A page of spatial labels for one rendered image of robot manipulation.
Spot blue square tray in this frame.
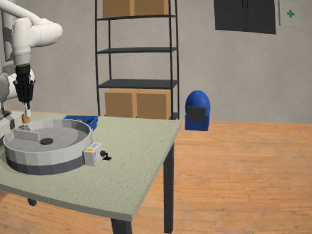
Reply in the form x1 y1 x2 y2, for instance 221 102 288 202
63 115 99 133

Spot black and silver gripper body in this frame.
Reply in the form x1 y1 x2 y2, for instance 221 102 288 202
15 64 31 86

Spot grey round turning table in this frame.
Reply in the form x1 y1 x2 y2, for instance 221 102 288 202
3 119 111 175

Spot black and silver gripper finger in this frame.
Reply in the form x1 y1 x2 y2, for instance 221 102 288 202
13 79 26 116
22 78 35 118

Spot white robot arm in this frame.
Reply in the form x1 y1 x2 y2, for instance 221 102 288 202
0 0 62 120

